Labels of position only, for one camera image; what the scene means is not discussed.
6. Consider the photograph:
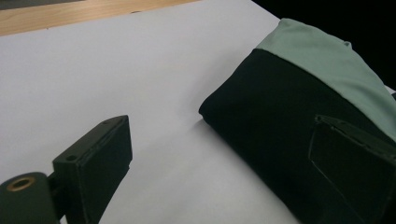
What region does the white table cover sheet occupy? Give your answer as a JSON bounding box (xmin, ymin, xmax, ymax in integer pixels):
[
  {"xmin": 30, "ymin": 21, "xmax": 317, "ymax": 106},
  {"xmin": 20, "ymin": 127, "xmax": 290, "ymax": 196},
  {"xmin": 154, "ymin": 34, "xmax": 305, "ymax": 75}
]
[{"xmin": 0, "ymin": 0, "xmax": 396, "ymax": 224}]

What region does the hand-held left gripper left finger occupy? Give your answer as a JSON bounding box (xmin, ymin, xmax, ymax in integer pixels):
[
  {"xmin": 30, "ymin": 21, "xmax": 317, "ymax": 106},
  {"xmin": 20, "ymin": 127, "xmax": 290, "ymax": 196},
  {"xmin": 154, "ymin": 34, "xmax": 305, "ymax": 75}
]
[{"xmin": 52, "ymin": 115, "xmax": 134, "ymax": 224}]

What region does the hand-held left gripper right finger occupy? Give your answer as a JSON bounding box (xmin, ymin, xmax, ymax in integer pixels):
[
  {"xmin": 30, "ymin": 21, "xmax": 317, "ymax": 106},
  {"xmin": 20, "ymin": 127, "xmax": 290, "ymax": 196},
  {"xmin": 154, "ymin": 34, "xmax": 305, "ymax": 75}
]
[{"xmin": 307, "ymin": 114, "xmax": 396, "ymax": 224}]

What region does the black and green shirt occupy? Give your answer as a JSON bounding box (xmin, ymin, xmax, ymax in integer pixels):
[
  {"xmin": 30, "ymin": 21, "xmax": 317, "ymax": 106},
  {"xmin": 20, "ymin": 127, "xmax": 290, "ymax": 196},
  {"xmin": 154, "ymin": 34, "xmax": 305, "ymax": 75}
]
[{"xmin": 198, "ymin": 18, "xmax": 396, "ymax": 224}]

